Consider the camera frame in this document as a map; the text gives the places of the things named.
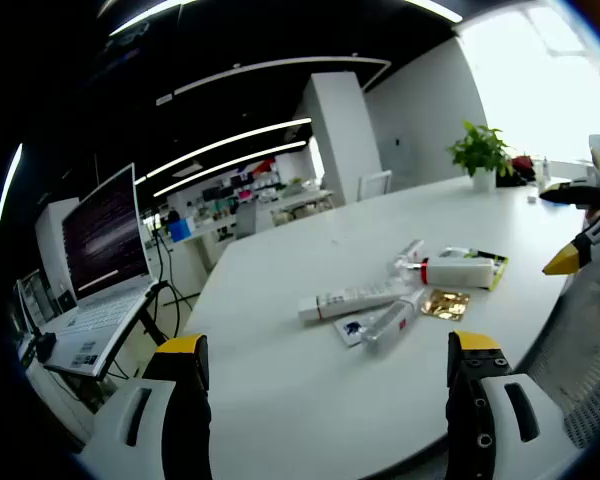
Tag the white chair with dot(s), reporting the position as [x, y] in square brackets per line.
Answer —
[375, 185]

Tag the white laptop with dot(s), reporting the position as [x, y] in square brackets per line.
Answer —
[105, 235]

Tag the white spray bottle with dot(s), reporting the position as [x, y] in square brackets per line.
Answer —
[546, 170]

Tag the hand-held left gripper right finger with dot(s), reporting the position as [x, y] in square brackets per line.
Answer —
[480, 400]

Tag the clear skincare sachet blue print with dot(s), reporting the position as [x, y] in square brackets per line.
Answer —
[347, 332]

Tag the black laptop stand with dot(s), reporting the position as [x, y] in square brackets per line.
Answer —
[155, 327]

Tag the grey mesh chair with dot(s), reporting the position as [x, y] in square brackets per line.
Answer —
[580, 350]

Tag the small white skincare bottle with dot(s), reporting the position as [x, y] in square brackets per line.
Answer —
[387, 322]

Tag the dark red bag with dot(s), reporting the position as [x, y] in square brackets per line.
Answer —
[517, 172]

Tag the gold foil skincare sachet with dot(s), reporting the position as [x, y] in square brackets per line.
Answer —
[445, 305]

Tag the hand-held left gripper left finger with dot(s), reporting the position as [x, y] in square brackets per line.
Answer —
[180, 400]

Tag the blue storage box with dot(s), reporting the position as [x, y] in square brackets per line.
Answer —
[182, 231]

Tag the green potted plant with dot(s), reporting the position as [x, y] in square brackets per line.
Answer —
[480, 150]

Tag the white skincare tube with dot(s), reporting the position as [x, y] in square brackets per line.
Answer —
[350, 300]

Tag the white skincare bottle red collar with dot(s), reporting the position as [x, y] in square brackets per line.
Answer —
[460, 272]

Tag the small desk monitor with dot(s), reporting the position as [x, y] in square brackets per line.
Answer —
[35, 300]

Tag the black green skincare sachet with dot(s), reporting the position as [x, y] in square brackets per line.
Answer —
[500, 270]

